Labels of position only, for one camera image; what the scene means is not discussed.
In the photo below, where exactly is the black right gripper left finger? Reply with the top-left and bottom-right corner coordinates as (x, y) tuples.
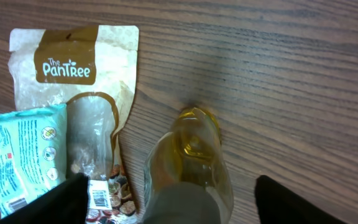
(0, 173), (89, 224)

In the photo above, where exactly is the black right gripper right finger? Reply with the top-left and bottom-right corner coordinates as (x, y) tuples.
(254, 175), (344, 224)

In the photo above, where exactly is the teal large tissue pack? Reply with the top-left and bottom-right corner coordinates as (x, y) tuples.
(0, 104), (67, 218)

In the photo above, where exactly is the yellow oil bottle silver cap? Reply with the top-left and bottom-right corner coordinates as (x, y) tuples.
(142, 107), (234, 224)

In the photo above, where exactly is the clear brown snack bag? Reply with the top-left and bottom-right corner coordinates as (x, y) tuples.
(8, 25), (139, 180)

